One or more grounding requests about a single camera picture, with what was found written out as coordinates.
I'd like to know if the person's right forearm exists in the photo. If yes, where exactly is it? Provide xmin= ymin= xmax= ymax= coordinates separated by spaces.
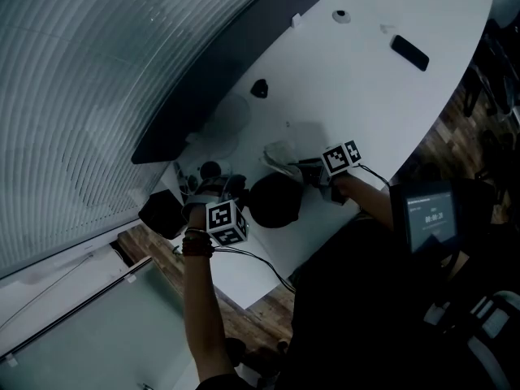
xmin=335 ymin=175 xmax=395 ymax=231

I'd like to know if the glass with utensils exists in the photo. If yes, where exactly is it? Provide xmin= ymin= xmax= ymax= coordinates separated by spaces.
xmin=175 ymin=161 xmax=200 ymax=197

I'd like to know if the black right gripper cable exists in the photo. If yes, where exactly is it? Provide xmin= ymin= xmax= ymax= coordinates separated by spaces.
xmin=359 ymin=162 xmax=389 ymax=189

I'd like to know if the black box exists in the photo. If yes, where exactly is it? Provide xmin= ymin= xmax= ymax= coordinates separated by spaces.
xmin=137 ymin=188 xmax=186 ymax=239

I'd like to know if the small black mount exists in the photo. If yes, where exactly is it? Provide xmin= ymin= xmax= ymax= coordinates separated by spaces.
xmin=249 ymin=78 xmax=270 ymax=99

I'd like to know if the black mesh office chair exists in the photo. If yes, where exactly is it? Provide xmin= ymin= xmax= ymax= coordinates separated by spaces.
xmin=462 ymin=18 xmax=520 ymax=117

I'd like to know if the frosted glass door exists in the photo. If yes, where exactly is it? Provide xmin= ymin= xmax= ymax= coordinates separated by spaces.
xmin=0 ymin=256 xmax=204 ymax=390

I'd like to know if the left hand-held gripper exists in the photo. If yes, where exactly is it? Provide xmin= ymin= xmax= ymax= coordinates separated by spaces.
xmin=183 ymin=174 xmax=252 ymax=248

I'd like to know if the grey white office chair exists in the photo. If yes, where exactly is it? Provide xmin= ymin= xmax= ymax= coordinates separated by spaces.
xmin=422 ymin=290 xmax=520 ymax=390

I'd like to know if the white cloth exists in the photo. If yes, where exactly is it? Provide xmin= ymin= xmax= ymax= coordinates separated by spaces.
xmin=259 ymin=140 xmax=304 ymax=178

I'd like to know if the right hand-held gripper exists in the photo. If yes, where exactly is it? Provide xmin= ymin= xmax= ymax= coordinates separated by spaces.
xmin=297 ymin=139 xmax=363 ymax=206

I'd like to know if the person's left forearm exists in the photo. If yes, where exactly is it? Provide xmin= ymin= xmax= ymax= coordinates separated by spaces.
xmin=181 ymin=207 xmax=236 ymax=390

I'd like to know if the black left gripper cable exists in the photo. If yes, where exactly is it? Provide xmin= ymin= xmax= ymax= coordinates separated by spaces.
xmin=213 ymin=245 xmax=296 ymax=292

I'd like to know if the dark desk partition panel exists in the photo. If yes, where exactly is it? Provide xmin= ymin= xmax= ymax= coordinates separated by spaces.
xmin=130 ymin=0 xmax=327 ymax=165

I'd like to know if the person's black clothing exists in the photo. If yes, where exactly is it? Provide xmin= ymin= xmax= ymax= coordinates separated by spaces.
xmin=286 ymin=213 xmax=468 ymax=390

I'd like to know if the black smartphone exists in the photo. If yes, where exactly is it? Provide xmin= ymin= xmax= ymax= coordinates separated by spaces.
xmin=389 ymin=34 xmax=431 ymax=72

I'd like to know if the black chair base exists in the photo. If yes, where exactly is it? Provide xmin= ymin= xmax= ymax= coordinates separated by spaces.
xmin=224 ymin=336 xmax=248 ymax=367

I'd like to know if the beaded bracelet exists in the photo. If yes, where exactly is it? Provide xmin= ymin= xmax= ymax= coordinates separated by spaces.
xmin=181 ymin=228 xmax=215 ymax=258

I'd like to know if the black tablet screen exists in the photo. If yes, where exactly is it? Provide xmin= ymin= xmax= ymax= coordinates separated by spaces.
xmin=389 ymin=180 xmax=460 ymax=255

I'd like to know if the round black white device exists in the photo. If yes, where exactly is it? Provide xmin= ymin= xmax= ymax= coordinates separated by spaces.
xmin=199 ymin=160 xmax=223 ymax=180

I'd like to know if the black teapot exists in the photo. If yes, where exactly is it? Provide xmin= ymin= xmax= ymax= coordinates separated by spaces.
xmin=248 ymin=171 xmax=304 ymax=229

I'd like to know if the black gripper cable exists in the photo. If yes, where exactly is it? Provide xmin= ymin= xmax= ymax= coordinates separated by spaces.
xmin=359 ymin=162 xmax=389 ymax=189
xmin=213 ymin=245 xmax=296 ymax=292

